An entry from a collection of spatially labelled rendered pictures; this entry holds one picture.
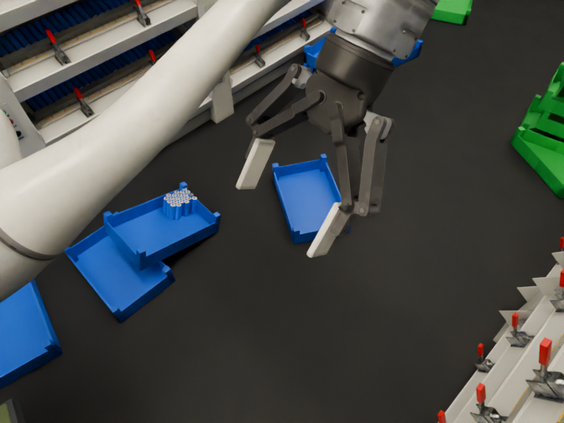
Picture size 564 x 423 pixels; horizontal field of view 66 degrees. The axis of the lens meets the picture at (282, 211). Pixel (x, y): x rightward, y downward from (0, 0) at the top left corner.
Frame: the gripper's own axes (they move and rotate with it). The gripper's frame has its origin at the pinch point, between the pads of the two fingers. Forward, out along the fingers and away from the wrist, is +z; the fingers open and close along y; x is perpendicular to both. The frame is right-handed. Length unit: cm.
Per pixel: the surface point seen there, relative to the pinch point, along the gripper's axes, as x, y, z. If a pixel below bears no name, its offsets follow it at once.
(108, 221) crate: 25, -74, 58
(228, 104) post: 81, -104, 26
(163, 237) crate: 40, -65, 59
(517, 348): 61, 27, 20
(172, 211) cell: 45, -71, 53
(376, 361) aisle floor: 69, 4, 54
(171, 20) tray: 42, -99, 0
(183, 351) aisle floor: 33, -33, 75
